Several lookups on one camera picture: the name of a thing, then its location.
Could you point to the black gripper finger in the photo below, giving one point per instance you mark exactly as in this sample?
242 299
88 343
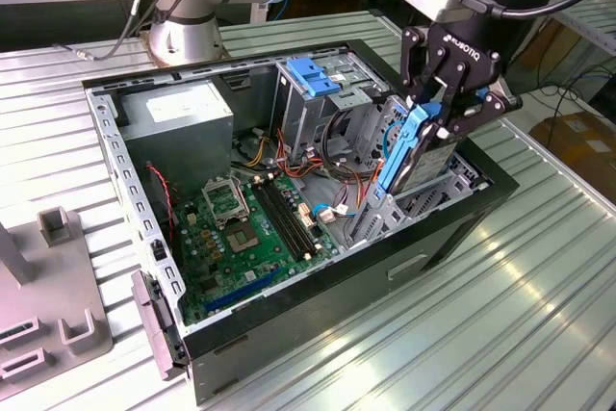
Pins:
414 64
500 103

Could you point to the hard disk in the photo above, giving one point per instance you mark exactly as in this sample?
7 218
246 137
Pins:
428 165

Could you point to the silver perforated disk bay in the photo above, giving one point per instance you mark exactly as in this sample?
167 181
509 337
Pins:
380 218

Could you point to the brown cardboard box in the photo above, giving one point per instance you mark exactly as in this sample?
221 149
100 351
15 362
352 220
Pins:
577 151

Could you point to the blue plastic cage latch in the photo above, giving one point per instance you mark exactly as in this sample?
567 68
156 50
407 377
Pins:
310 76

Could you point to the metal slat side table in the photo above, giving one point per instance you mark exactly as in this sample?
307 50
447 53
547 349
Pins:
592 16

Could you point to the silver drive cage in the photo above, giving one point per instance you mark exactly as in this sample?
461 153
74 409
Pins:
298 122

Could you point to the black RAM slot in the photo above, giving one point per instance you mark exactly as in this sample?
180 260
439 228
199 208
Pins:
279 221
293 216
286 218
299 213

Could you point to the white power supply label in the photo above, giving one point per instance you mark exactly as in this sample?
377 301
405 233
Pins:
185 105

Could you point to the CPU socket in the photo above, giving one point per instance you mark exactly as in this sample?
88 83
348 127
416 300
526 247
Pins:
243 238

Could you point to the grey power supply box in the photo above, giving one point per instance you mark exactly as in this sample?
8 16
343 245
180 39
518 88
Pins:
178 146

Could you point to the black open PC case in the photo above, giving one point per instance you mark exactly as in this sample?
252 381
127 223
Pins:
337 305

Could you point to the green motherboard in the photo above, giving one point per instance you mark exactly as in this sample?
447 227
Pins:
226 266

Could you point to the blue expansion slot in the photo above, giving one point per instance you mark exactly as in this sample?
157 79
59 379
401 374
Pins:
240 293

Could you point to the grey case side latch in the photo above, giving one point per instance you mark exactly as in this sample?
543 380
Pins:
154 324

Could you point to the grey parts rack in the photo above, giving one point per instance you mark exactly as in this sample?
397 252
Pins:
48 286

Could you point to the black intrusion switch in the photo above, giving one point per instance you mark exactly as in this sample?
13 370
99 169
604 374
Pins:
157 249

